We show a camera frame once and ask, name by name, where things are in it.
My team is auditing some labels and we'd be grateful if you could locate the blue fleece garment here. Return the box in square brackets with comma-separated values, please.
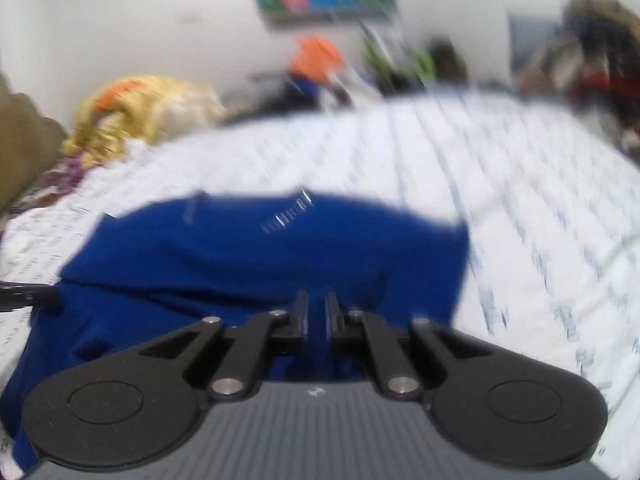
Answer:
[1, 192, 470, 470]

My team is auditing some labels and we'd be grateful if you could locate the pile of dark clothes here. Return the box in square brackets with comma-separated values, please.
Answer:
[514, 0, 640, 156]

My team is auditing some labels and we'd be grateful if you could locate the purple cloth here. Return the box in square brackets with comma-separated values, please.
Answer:
[44, 154, 88, 193]

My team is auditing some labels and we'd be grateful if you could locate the beige quilted headboard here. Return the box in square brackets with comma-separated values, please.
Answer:
[0, 74, 66, 211]

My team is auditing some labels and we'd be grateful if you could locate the white script-printed bed sheet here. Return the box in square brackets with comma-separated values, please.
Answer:
[1, 91, 639, 479]

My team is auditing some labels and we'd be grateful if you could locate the yellow orange quilt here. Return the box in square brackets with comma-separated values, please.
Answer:
[61, 75, 230, 169]

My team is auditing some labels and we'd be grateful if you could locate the green plastic item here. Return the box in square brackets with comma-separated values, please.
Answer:
[362, 40, 436, 84]

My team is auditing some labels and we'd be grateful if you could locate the grey monitor screen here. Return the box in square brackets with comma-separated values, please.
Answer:
[508, 14, 562, 75]

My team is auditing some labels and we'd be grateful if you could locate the orange garment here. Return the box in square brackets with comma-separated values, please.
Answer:
[288, 36, 345, 84]

